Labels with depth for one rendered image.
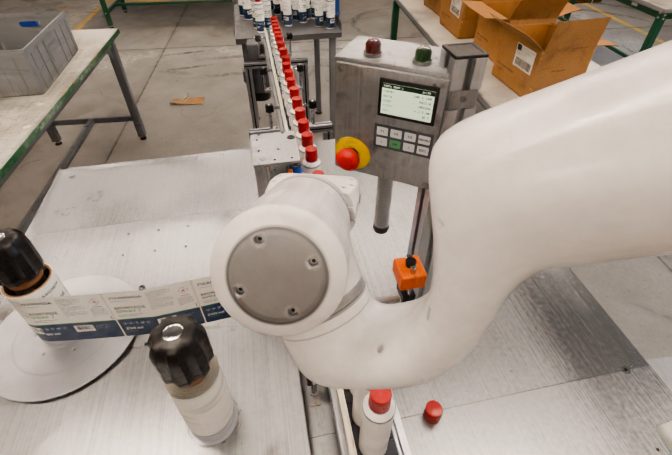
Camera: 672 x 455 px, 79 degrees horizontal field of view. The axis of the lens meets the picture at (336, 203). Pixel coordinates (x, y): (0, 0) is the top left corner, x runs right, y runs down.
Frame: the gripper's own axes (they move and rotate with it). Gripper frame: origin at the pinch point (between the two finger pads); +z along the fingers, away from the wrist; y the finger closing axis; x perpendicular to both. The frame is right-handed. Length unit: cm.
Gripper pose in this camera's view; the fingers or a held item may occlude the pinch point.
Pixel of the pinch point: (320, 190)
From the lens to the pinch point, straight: 55.1
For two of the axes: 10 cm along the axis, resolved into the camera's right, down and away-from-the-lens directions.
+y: -10.0, -0.5, 0.4
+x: -0.4, 9.8, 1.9
